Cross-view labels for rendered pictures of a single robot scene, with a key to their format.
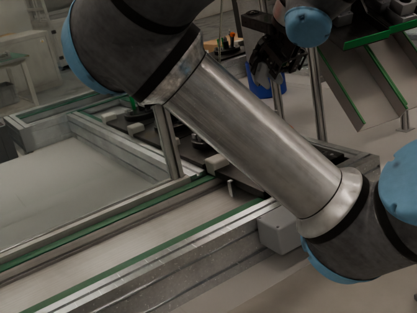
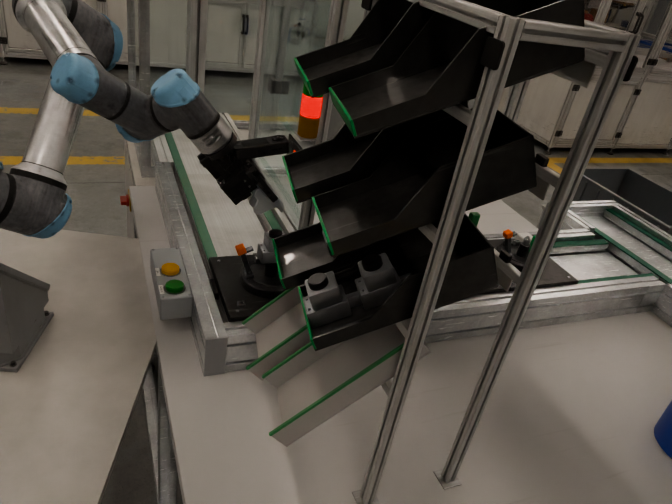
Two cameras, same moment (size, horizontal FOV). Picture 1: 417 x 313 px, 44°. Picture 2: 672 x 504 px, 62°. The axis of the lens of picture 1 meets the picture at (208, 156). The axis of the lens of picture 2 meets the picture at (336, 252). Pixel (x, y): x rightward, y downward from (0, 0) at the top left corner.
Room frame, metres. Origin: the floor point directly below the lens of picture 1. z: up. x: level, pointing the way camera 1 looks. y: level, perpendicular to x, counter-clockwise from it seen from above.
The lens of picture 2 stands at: (1.31, -1.23, 1.72)
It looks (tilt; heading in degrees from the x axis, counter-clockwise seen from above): 30 degrees down; 91
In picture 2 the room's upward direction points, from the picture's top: 11 degrees clockwise
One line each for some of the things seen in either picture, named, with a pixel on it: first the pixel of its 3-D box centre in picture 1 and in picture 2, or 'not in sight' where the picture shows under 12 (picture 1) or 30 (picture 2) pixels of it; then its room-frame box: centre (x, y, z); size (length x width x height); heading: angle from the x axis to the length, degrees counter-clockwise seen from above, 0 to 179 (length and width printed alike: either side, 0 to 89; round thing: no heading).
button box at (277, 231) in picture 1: (308, 215); (170, 281); (0.93, -0.17, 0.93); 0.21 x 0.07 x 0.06; 118
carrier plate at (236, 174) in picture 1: (272, 163); (269, 284); (1.16, -0.15, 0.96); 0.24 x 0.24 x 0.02; 28
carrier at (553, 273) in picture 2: not in sight; (524, 247); (1.82, 0.20, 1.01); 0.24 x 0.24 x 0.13; 28
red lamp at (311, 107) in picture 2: not in sight; (311, 105); (1.17, 0.07, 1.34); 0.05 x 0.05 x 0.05
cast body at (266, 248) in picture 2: not in sight; (278, 245); (1.17, -0.14, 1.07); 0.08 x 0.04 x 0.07; 28
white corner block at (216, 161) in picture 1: (217, 164); not in sight; (1.20, -0.02, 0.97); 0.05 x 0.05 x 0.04; 28
